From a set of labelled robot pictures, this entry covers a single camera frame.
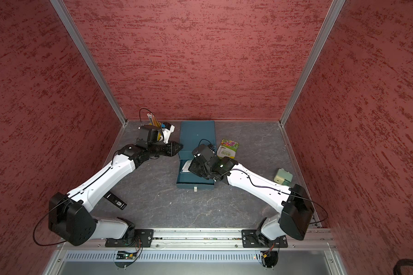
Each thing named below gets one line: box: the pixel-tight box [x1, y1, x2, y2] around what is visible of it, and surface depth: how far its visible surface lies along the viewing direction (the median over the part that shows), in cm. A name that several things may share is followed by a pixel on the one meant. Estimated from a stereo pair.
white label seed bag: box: [181, 159, 193, 173], surface depth 81 cm
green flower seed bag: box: [216, 138, 240, 159], surface depth 108 cm
